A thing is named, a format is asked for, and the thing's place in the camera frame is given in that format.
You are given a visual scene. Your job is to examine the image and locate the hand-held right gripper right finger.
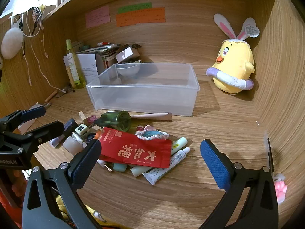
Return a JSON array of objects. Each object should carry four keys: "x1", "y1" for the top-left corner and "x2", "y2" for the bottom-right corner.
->
[{"x1": 200, "y1": 139, "x2": 279, "y2": 229}]

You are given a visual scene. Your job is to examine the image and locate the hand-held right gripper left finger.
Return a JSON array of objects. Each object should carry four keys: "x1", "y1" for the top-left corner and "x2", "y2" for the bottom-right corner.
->
[{"x1": 22, "y1": 139, "x2": 103, "y2": 229}]

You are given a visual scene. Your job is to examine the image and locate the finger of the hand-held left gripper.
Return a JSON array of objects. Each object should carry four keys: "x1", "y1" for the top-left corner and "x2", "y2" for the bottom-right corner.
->
[
  {"x1": 24, "y1": 121, "x2": 65, "y2": 151},
  {"x1": 0, "y1": 106, "x2": 47, "y2": 134}
]

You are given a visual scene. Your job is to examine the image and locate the teal small container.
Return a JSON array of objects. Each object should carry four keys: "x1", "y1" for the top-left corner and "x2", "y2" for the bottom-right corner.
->
[{"x1": 113, "y1": 162, "x2": 128, "y2": 172}]

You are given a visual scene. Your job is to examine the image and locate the red foil packet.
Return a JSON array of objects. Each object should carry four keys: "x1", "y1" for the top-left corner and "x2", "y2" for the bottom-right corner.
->
[{"x1": 98, "y1": 127, "x2": 172, "y2": 169}]

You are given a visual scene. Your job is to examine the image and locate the long light green tube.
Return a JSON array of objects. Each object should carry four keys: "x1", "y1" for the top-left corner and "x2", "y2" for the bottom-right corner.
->
[{"x1": 131, "y1": 162, "x2": 153, "y2": 177}]

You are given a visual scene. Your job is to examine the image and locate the large white printed tube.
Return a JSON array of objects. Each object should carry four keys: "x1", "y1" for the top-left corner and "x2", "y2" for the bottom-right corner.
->
[{"x1": 142, "y1": 164, "x2": 171, "y2": 186}]

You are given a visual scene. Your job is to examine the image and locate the clear plastic storage bin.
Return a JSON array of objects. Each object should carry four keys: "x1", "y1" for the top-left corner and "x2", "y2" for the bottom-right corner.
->
[{"x1": 86, "y1": 62, "x2": 201, "y2": 117}]

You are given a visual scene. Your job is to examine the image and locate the black tube with script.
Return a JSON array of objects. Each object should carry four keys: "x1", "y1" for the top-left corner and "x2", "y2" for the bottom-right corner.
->
[{"x1": 63, "y1": 118, "x2": 78, "y2": 136}]

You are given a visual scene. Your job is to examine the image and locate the white dice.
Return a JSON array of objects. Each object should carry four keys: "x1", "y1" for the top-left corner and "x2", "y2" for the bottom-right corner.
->
[{"x1": 75, "y1": 123, "x2": 90, "y2": 136}]

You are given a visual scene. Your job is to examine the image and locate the small white tube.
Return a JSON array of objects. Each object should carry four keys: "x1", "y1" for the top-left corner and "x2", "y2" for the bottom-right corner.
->
[{"x1": 170, "y1": 147, "x2": 190, "y2": 166}]

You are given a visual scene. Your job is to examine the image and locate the eyeglasses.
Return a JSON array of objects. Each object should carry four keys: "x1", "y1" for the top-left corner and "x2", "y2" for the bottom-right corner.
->
[{"x1": 56, "y1": 87, "x2": 75, "y2": 98}]

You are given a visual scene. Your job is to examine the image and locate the person's orange clothing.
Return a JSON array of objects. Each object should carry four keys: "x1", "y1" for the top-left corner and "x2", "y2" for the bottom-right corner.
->
[{"x1": 0, "y1": 169, "x2": 25, "y2": 229}]

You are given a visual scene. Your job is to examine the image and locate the light green lip balm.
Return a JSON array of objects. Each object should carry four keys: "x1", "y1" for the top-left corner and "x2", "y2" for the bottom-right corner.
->
[{"x1": 171, "y1": 137, "x2": 188, "y2": 155}]

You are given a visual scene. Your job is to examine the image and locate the pink bead trinket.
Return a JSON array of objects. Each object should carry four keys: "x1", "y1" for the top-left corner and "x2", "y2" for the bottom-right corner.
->
[{"x1": 85, "y1": 115, "x2": 98, "y2": 126}]

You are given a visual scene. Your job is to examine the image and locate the green glass jar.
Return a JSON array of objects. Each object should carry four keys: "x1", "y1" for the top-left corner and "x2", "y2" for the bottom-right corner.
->
[{"x1": 98, "y1": 110, "x2": 132, "y2": 132}]

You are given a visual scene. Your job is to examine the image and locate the black thin stick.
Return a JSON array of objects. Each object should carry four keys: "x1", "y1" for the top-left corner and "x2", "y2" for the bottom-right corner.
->
[{"x1": 264, "y1": 130, "x2": 274, "y2": 174}]

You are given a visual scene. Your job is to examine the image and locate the yellow-green spray bottle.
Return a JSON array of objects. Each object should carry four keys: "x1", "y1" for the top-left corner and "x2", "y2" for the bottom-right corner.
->
[{"x1": 65, "y1": 39, "x2": 87, "y2": 89}]

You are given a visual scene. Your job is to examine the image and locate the white lace scrunchie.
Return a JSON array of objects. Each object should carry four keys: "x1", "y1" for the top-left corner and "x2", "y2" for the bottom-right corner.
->
[{"x1": 135, "y1": 125, "x2": 169, "y2": 141}]

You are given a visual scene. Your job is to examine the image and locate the pink rubber toy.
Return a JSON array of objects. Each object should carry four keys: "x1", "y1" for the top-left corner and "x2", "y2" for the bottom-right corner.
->
[{"x1": 274, "y1": 174, "x2": 286, "y2": 204}]

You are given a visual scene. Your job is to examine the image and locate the white folded paper card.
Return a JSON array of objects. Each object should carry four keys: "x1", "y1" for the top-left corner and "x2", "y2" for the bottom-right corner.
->
[{"x1": 76, "y1": 54, "x2": 102, "y2": 84}]

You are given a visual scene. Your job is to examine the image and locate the white fluffy pompom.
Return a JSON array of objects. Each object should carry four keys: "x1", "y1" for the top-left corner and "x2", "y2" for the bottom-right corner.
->
[{"x1": 1, "y1": 27, "x2": 24, "y2": 60}]

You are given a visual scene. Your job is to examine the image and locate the kraft paper roll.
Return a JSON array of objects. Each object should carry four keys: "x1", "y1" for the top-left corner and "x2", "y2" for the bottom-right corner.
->
[{"x1": 131, "y1": 112, "x2": 172, "y2": 122}]

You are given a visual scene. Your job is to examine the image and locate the stack of books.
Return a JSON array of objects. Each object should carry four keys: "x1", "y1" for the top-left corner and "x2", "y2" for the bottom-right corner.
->
[{"x1": 76, "y1": 43, "x2": 122, "y2": 67}]

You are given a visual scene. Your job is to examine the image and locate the bowl of glass marbles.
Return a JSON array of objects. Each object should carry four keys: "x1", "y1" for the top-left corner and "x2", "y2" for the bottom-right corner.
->
[{"x1": 116, "y1": 61, "x2": 141, "y2": 77}]

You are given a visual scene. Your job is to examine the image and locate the small white cardboard box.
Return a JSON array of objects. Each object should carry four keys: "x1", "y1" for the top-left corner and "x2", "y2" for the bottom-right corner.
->
[{"x1": 116, "y1": 46, "x2": 140, "y2": 64}]

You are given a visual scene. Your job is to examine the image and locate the yellow chick plush toy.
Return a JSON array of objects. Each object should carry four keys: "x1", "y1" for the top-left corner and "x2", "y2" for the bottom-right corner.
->
[{"x1": 206, "y1": 13, "x2": 261, "y2": 95}]

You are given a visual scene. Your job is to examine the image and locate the pink paper note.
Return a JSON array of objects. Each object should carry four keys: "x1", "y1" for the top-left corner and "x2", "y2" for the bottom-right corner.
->
[{"x1": 86, "y1": 5, "x2": 110, "y2": 28}]

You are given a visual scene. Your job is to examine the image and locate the dark brown clip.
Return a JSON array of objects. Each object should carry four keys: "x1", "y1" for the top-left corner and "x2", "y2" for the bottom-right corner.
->
[{"x1": 119, "y1": 43, "x2": 142, "y2": 50}]

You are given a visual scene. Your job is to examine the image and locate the orange paper note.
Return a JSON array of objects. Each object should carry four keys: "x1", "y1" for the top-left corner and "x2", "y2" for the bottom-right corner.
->
[{"x1": 116, "y1": 7, "x2": 166, "y2": 27}]

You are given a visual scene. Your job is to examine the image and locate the green paper note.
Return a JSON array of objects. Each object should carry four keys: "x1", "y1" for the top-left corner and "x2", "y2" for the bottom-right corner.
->
[{"x1": 117, "y1": 2, "x2": 152, "y2": 14}]

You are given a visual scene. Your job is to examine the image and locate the wooden handle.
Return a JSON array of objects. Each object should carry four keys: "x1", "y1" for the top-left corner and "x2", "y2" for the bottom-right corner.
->
[{"x1": 45, "y1": 90, "x2": 58, "y2": 102}]

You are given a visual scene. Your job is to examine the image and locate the white cable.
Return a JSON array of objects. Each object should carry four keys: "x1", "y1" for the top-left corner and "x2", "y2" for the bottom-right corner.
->
[{"x1": 11, "y1": 0, "x2": 69, "y2": 93}]

